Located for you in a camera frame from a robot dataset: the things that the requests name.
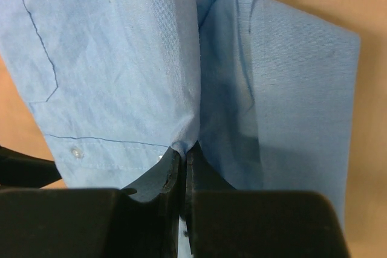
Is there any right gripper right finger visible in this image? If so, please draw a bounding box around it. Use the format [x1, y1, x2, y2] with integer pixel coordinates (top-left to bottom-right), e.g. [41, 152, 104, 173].
[183, 143, 350, 257]

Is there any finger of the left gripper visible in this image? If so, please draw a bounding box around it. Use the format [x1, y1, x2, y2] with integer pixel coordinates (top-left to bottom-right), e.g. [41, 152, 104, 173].
[1, 146, 61, 188]

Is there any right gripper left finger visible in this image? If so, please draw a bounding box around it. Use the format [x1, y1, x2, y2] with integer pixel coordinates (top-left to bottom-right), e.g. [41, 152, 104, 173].
[1, 149, 181, 257]

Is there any light blue long sleeve shirt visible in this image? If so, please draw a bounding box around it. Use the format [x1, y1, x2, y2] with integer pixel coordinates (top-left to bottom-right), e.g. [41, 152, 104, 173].
[0, 0, 362, 258]

